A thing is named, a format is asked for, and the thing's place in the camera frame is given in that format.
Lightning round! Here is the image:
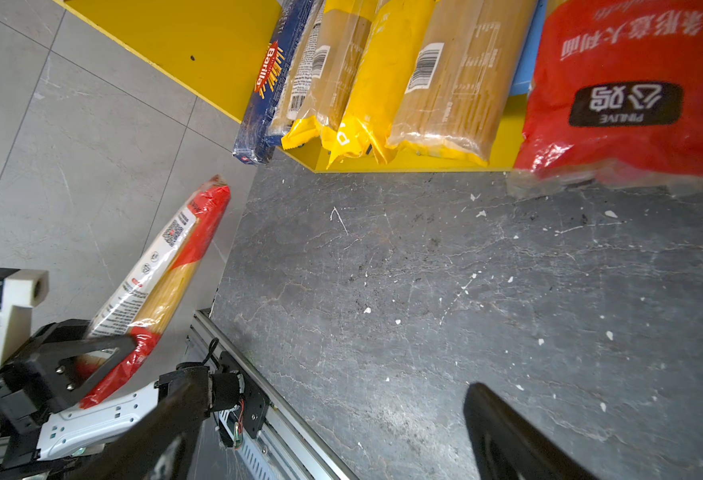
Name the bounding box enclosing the red spaghetti bag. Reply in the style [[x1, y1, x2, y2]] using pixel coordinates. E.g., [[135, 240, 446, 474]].
[[507, 1, 703, 198], [79, 175, 231, 409]]

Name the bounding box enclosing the yellow top spaghetti bag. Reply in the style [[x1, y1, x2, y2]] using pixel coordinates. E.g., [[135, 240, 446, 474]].
[[387, 0, 537, 165]]

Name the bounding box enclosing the yellow Pastatime spaghetti bag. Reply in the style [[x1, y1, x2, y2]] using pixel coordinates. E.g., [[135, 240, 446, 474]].
[[329, 0, 437, 164]]

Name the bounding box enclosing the clear spaghetti bag white label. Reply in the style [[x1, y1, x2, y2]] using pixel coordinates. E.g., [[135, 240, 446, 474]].
[[265, 1, 324, 147]]

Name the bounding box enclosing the yellow short spaghetti bag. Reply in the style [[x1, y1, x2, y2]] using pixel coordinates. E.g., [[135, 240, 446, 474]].
[[281, 0, 379, 150]]

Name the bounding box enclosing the yellow shelf unit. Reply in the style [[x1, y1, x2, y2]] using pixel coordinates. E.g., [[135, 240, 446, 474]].
[[67, 1, 529, 174]]

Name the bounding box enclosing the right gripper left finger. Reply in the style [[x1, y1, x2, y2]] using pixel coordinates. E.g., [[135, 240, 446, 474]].
[[70, 365, 210, 480]]

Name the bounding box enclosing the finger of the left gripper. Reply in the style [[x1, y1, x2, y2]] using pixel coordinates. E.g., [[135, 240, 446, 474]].
[[17, 335, 136, 413]]

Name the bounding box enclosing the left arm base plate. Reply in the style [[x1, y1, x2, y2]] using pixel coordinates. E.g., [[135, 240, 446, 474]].
[[214, 352, 270, 449]]

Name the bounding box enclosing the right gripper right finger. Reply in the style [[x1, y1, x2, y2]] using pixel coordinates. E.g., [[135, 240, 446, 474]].
[[463, 383, 595, 480]]

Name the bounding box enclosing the blue Barilla spaghetti box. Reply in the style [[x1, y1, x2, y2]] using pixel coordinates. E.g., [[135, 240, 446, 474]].
[[232, 0, 317, 165]]

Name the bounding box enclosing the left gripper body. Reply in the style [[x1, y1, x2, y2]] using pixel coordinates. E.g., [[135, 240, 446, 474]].
[[0, 319, 90, 468]]

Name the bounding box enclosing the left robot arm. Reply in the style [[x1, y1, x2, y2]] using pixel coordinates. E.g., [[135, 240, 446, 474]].
[[0, 320, 243, 479]]

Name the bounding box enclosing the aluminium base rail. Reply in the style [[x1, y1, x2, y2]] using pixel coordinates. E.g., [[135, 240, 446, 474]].
[[188, 309, 357, 479]]

